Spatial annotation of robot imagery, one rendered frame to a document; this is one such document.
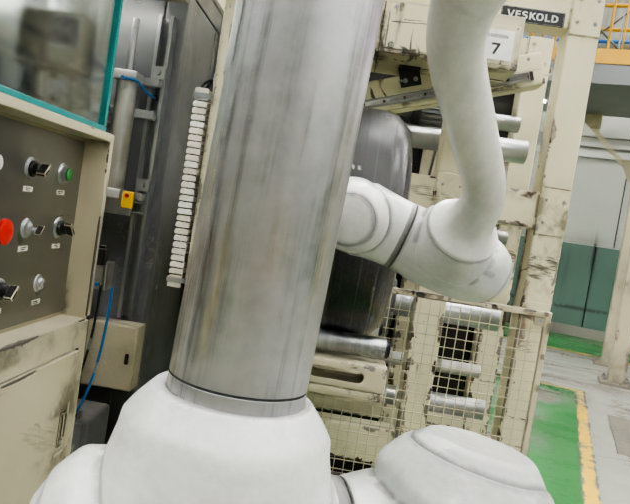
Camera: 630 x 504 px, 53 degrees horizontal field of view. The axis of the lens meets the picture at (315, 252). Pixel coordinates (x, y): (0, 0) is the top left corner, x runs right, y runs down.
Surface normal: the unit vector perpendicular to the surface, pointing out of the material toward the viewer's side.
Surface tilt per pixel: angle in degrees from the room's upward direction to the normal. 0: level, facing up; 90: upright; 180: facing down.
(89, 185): 90
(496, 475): 45
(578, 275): 90
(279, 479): 81
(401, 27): 90
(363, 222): 97
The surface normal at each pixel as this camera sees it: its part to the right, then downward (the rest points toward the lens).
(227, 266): -0.37, -0.04
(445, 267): -0.33, 0.65
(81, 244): -0.05, 0.04
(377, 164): 0.03, -0.42
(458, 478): -0.09, -0.68
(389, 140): 0.32, -0.55
